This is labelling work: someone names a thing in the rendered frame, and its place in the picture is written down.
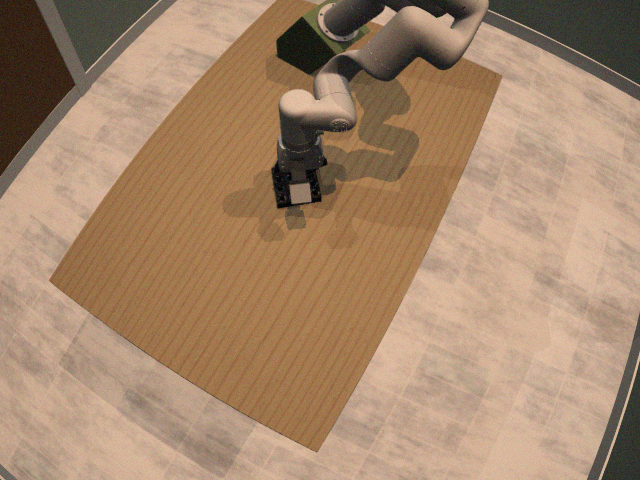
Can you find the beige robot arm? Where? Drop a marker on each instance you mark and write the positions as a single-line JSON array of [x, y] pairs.
[[412, 32]]

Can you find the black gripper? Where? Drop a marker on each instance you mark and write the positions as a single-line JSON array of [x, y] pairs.
[[313, 158]]

